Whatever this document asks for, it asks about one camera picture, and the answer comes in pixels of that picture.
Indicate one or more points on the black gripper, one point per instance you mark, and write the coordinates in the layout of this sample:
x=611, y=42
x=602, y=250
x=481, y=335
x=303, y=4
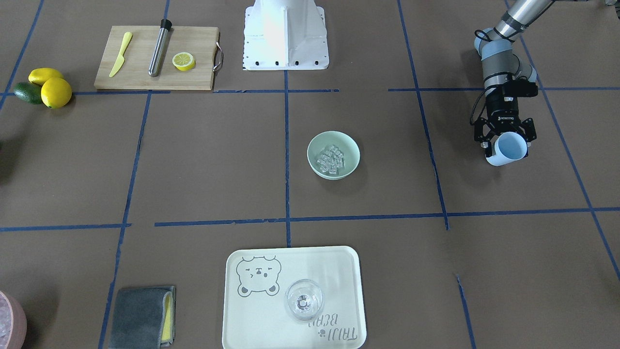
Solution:
x=501, y=112

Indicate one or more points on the light blue plastic cup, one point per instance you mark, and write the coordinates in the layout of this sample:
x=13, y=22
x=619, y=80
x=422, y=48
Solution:
x=508, y=147

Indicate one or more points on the green bowl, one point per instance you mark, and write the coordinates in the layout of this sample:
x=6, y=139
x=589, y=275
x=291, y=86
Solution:
x=350, y=149

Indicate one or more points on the clear ice cubes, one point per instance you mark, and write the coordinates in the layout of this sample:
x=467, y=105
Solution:
x=330, y=160

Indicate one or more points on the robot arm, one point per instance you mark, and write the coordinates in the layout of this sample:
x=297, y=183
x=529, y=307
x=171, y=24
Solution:
x=495, y=48

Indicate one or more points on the pink bowl of ice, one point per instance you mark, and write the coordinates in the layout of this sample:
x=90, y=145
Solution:
x=13, y=323

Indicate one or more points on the cream bear tray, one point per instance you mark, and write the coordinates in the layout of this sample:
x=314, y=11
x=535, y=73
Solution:
x=254, y=310

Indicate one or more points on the lemon half slice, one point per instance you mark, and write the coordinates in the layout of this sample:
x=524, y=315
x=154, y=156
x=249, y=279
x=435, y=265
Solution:
x=184, y=61

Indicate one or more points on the yellow plastic knife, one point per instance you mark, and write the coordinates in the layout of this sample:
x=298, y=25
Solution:
x=119, y=62

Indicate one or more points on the grey folded cloth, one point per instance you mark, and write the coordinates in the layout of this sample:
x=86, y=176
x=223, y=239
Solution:
x=144, y=318

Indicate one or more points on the yellow lemon front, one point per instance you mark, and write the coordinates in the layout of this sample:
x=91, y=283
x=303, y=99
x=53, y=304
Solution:
x=56, y=93

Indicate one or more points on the yellow lemon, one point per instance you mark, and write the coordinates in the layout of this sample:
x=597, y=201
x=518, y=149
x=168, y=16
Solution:
x=56, y=93
x=41, y=75

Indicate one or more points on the yellow lemon rear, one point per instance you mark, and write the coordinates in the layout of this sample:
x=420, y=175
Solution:
x=41, y=75

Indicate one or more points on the green lime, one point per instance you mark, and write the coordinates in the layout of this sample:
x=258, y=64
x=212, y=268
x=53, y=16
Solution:
x=28, y=92

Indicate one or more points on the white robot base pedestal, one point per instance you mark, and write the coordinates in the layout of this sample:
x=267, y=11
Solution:
x=285, y=35

